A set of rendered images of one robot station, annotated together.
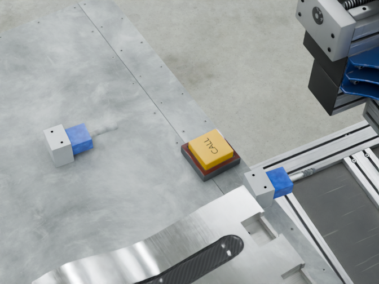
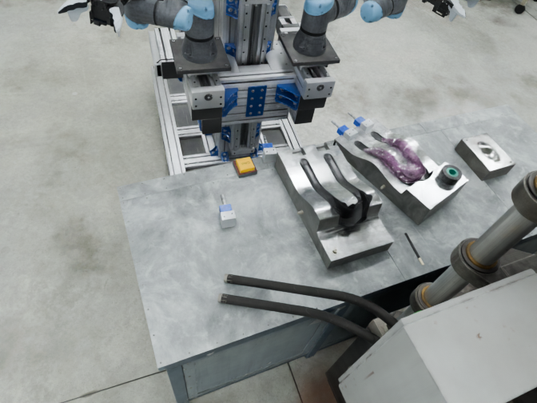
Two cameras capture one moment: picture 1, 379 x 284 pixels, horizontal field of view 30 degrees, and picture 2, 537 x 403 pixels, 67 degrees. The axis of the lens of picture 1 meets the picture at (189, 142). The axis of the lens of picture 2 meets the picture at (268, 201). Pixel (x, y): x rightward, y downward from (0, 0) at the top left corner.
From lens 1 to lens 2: 1.22 m
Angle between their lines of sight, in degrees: 49
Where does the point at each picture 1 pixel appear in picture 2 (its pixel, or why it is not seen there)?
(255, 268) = (315, 157)
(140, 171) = (245, 194)
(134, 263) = (308, 192)
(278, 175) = (266, 145)
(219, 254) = (306, 167)
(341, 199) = not seen: hidden behind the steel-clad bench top
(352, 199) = not seen: hidden behind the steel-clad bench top
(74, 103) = (196, 213)
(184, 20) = (25, 221)
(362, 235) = not seen: hidden behind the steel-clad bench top
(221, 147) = (247, 160)
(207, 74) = (79, 221)
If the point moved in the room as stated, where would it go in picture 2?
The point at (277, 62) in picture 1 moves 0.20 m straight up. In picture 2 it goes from (88, 185) to (80, 163)
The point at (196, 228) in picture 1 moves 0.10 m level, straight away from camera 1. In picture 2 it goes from (294, 170) to (269, 164)
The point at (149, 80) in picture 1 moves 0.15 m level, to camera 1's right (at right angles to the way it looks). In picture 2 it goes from (192, 181) to (203, 154)
